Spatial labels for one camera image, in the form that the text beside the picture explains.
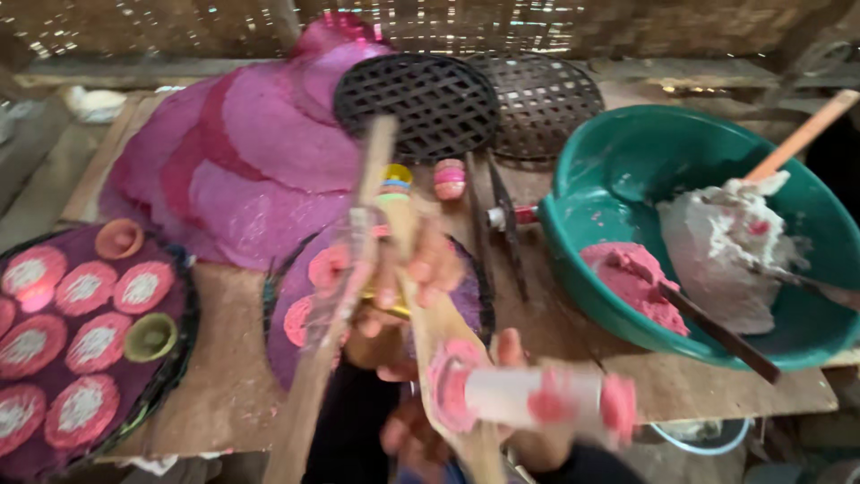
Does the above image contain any green plastic basin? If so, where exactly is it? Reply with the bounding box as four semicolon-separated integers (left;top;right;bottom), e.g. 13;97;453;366
537;104;860;375

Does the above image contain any pink striped small cup stack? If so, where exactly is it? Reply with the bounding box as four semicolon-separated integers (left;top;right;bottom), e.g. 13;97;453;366
433;159;467;202

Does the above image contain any long wooden stick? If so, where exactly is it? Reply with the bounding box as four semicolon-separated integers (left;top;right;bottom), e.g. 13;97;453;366
262;202;378;484

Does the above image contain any white cloth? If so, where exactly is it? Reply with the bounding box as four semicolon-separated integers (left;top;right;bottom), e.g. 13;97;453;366
63;85;129;125

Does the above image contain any dark metal blade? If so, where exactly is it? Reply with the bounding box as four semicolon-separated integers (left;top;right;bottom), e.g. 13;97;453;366
485;153;532;303
463;152;497;297

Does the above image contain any small orange cup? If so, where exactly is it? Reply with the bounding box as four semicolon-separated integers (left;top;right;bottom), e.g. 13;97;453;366
94;218;146;262

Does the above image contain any metal spoon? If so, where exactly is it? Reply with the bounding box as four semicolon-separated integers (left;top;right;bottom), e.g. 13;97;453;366
751;261;860;314

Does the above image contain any pink dough disc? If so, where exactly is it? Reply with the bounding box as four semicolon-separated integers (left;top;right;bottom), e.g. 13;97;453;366
308;244;352;291
283;295;314;348

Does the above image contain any wooden spoon handle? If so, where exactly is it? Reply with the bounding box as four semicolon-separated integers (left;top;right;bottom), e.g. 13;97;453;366
742;88;860;183

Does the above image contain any wooden paddle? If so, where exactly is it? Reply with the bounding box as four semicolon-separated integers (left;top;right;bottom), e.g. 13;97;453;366
359;116;512;484

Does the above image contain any round tray with purple sheet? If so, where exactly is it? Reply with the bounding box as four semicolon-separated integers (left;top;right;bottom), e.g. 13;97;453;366
262;227;497;392
0;224;201;482

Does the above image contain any yellow blue small cup stack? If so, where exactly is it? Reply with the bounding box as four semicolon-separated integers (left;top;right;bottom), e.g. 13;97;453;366
376;163;415;204

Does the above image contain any small red white bottle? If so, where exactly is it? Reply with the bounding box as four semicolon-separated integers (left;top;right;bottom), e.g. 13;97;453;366
486;204;540;232

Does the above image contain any white roller with pink dough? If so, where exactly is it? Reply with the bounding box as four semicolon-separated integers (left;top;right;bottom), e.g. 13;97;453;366
429;339;637;446

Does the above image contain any pile of pink round sheets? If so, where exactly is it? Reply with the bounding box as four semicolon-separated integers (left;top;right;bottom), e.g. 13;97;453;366
99;12;404;271

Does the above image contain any group of pink white discs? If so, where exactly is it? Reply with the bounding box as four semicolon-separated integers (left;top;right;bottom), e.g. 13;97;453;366
0;245;176;459

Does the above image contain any gold bangle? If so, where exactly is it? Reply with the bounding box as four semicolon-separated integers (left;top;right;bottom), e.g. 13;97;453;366
359;285;412;321

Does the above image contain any white bowl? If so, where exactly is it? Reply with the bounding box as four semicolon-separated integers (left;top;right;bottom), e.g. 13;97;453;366
648;417;751;457

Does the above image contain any white dough lump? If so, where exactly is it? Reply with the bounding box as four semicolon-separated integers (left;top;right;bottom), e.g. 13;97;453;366
656;171;810;336

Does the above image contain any person's right hand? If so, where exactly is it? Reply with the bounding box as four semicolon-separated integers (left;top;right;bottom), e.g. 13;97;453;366
379;328;587;475

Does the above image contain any small green cup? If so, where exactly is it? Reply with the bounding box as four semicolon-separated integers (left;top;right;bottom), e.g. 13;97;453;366
124;312;180;364

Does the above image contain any brown woven round rack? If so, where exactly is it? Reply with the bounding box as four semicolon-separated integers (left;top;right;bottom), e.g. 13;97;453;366
469;52;606;162

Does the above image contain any black woven round rack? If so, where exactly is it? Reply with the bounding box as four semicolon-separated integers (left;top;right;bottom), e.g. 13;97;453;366
333;53;502;164

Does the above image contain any pink dough lump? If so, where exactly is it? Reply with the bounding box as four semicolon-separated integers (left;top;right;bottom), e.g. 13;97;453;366
579;241;692;337

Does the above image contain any person's left hand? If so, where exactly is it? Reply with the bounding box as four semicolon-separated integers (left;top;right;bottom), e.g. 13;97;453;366
348;223;466;385

